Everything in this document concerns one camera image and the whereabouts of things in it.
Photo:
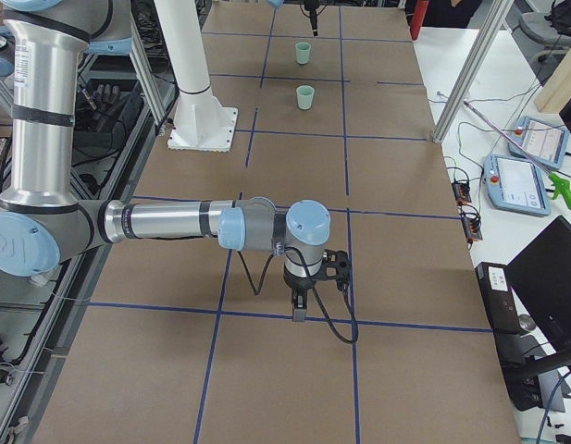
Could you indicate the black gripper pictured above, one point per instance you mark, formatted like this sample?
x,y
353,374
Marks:
x,y
297,283
313,14

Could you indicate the mint green cup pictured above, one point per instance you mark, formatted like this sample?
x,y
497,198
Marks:
x,y
302,52
305,96

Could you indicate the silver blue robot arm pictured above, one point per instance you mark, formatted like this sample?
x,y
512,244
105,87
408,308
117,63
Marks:
x,y
42,223

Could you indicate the red fire extinguisher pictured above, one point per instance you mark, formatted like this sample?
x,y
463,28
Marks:
x,y
418,17

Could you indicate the brown paper table cover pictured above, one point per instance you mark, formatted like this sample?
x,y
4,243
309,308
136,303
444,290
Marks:
x,y
175,348

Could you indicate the thin metal rod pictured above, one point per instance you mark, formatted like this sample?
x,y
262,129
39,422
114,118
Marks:
x,y
504,133

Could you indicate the near black orange connector block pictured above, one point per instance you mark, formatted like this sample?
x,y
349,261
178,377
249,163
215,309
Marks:
x,y
471,222

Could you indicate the black orange connector block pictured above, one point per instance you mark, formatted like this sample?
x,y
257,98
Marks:
x,y
471,222
461,186

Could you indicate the black box with label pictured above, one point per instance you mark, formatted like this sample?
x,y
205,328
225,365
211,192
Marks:
x,y
498,298

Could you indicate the far black orange connector block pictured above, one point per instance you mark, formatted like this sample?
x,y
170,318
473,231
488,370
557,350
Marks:
x,y
461,186

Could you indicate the grey office chair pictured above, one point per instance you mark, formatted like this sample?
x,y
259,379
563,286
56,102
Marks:
x,y
551,29

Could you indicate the near teach pendant tablet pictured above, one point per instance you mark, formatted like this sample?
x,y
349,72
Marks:
x,y
513,184

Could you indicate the teach pendant tablet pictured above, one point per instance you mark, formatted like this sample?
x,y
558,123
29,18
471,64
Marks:
x,y
544,140
513,184

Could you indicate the black monitor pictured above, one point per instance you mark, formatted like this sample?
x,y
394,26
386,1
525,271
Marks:
x,y
540,275

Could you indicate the wooden board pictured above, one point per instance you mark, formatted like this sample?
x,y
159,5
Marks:
x,y
556,92

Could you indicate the far teach pendant tablet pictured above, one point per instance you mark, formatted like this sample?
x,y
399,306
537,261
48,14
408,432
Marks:
x,y
544,140

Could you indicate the green plastic spray gun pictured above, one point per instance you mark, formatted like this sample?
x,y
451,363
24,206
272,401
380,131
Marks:
x,y
561,189

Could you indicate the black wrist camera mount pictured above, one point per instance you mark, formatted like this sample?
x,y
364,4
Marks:
x,y
335,265

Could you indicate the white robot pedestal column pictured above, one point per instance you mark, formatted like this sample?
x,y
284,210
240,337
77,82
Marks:
x,y
200,121

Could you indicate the aluminium frame post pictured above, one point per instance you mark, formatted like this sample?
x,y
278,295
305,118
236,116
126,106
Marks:
x,y
477,54

